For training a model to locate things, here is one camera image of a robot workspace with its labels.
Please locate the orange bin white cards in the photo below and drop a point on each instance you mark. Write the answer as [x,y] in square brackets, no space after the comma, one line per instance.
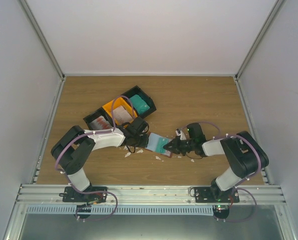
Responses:
[120,101]

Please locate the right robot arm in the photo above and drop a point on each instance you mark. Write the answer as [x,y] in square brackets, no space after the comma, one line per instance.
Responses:
[244,155]

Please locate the aluminium front rail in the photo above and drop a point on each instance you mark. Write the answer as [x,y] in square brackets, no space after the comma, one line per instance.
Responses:
[153,195]

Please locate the black bin red cards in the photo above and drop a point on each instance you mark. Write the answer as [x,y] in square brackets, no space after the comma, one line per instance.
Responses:
[99,112]

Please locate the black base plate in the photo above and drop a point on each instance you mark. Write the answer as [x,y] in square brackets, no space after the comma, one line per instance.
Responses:
[209,194]
[71,196]

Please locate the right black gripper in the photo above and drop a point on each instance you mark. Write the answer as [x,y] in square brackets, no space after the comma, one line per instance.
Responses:
[176,147]

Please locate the brown leather card holder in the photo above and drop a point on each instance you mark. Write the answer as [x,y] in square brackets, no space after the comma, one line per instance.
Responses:
[156,144]

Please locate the teal credit card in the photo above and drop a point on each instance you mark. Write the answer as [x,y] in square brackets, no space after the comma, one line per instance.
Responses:
[159,148]

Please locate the red white card stack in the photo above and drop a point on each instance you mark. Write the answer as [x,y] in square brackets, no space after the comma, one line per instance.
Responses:
[100,123]

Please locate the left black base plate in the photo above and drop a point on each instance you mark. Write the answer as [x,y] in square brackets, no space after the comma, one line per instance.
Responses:
[71,196]

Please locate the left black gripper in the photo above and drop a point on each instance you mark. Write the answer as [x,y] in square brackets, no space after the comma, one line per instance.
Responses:
[144,142]

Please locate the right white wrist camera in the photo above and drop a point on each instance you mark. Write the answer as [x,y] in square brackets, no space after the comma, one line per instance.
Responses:
[180,134]

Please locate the grey slotted cable duct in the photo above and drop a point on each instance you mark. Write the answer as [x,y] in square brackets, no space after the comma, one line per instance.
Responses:
[122,209]

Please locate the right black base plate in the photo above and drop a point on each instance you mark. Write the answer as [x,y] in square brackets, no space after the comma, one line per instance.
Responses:
[209,194]

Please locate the teal card stack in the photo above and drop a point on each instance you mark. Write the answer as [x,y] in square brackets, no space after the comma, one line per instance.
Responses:
[139,104]

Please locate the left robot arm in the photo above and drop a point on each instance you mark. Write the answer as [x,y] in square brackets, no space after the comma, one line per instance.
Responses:
[74,148]

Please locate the black bin teal cards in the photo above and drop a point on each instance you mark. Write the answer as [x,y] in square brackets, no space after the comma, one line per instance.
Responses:
[136,90]

